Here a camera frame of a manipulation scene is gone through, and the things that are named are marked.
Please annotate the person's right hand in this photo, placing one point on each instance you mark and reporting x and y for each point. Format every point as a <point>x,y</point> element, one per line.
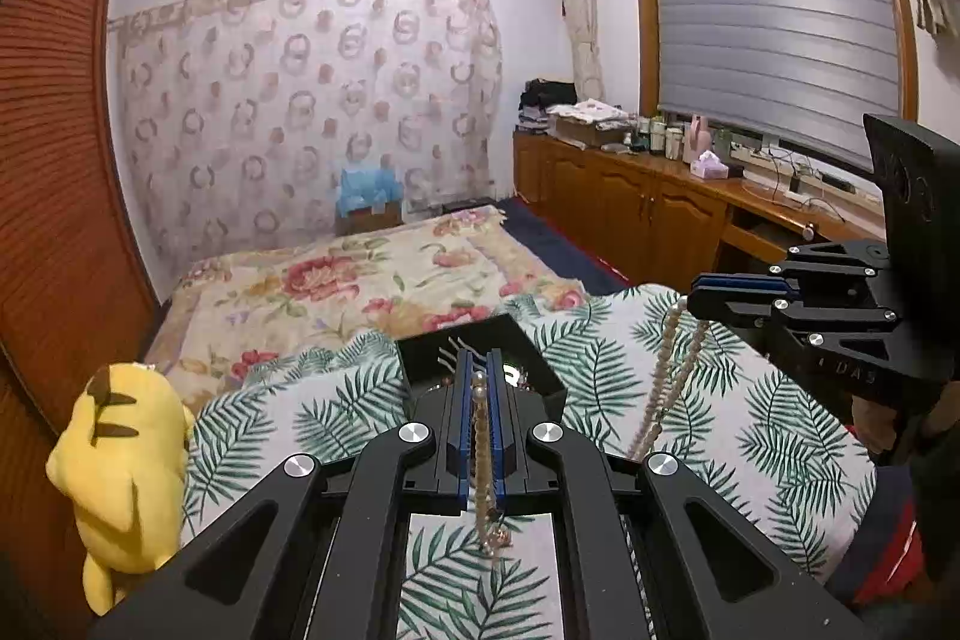
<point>874,426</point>

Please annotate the green leaf print cloth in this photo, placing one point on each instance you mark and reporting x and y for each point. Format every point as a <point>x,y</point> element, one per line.
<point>705,430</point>

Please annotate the navy blue sheet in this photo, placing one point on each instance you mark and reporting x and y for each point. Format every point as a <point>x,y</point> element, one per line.
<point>562,242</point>

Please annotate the small brown box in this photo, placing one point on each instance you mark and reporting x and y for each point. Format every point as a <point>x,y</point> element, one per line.
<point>367,224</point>

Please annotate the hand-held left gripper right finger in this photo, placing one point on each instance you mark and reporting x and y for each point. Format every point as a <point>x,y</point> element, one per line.
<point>499,419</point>

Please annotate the pile of folded clothes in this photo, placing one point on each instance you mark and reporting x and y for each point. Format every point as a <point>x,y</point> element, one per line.
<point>544,100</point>

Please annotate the group of small bottles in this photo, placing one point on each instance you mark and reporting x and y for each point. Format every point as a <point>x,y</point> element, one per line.
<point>660,138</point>

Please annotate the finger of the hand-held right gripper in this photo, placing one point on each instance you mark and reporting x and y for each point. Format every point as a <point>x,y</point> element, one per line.
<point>742,282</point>
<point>742,306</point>

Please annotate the pink tissue box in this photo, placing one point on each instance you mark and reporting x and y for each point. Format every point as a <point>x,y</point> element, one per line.
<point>709,166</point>

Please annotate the pink bottle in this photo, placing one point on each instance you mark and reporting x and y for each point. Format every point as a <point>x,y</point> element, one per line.
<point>697,139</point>

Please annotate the red cloth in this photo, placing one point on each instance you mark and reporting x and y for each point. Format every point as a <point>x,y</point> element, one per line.
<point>885,557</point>

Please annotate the cardboard box with cloth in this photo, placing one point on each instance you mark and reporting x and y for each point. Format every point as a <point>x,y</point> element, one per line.
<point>592,126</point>

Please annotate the grey window blind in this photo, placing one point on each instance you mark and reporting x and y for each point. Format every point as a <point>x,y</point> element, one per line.
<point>765,10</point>

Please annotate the floral bedspread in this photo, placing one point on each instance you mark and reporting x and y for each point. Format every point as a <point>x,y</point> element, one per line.
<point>337,287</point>

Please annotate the wooden window frame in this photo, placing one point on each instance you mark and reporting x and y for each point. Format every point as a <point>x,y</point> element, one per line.
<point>637,10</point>

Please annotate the long wooden cabinet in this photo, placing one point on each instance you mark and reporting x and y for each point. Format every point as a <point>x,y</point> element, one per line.
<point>615,205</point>

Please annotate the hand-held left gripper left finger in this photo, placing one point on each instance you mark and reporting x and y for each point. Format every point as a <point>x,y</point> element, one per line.
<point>461,419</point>

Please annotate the brown louvered wardrobe door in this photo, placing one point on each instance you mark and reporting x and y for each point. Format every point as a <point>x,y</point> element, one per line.
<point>52,160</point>

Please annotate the black box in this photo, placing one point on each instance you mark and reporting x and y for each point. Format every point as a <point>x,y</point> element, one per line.
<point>420,359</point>

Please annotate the yellow plush toy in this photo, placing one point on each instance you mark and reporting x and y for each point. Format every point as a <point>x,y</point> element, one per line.
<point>120,460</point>

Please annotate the blue plush toy on box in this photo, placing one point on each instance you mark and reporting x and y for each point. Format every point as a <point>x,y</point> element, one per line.
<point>367,186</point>

